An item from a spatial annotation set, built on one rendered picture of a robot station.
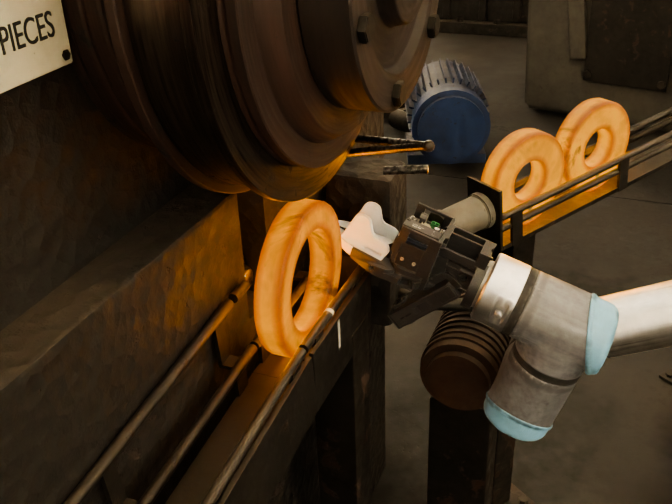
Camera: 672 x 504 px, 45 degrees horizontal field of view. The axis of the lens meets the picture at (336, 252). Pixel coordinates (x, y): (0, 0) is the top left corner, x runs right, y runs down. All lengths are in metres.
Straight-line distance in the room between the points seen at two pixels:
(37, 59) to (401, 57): 0.35
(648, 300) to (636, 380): 0.97
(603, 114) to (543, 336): 0.52
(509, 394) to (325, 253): 0.29
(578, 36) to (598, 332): 2.64
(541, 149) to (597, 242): 1.39
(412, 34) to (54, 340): 0.45
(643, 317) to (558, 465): 0.75
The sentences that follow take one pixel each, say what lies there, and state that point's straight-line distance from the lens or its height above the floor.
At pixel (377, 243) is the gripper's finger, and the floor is 0.75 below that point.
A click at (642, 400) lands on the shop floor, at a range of 2.04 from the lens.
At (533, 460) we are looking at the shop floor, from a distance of 1.83.
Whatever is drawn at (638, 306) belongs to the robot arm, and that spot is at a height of 0.65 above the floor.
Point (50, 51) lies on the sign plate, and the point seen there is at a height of 1.08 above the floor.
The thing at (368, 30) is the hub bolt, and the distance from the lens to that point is 0.67.
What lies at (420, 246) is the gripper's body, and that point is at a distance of 0.99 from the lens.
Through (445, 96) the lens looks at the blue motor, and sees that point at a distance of 2.96.
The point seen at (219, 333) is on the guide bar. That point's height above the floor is 0.74.
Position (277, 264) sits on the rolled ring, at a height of 0.81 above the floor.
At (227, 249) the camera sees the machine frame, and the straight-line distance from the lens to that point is 0.90.
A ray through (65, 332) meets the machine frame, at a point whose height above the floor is 0.87.
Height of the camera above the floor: 1.24
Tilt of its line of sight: 29 degrees down
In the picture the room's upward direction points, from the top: 2 degrees counter-clockwise
